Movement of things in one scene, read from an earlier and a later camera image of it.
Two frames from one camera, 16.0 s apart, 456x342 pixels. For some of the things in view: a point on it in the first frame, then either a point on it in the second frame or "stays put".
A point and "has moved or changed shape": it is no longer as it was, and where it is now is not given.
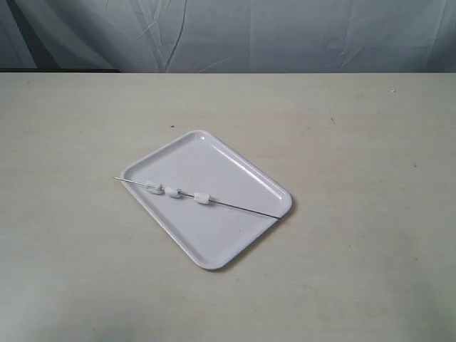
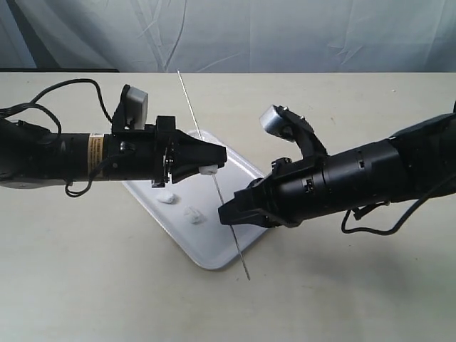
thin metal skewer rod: [210, 200] has moved or changed shape
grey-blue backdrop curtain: [229, 35] stays put
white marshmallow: [173, 192] -> [194, 216]
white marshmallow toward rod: [203, 198] -> [208, 169]
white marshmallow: [154, 187] has moved or changed shape
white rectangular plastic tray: [213, 234] stays put
